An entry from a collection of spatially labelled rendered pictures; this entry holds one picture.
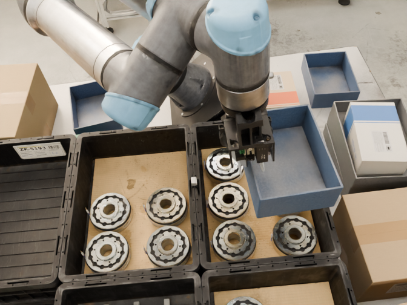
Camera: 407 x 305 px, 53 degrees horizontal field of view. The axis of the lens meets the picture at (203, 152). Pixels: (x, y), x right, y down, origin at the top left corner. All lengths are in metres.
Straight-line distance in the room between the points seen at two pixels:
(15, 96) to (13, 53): 1.73
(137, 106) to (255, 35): 0.19
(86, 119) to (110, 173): 0.36
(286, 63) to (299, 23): 1.38
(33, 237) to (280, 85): 0.88
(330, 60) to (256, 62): 1.08
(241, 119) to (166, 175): 0.57
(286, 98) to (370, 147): 0.36
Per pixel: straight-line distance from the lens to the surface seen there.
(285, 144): 0.87
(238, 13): 0.49
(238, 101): 0.56
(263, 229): 1.03
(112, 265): 1.00
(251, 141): 0.61
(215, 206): 1.02
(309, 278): 0.97
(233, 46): 0.49
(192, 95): 1.23
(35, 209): 1.16
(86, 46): 0.67
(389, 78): 2.69
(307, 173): 0.83
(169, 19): 0.56
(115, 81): 0.59
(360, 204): 1.07
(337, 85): 1.54
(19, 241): 1.14
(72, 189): 1.03
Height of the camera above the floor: 1.76
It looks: 54 degrees down
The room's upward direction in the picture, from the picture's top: 5 degrees counter-clockwise
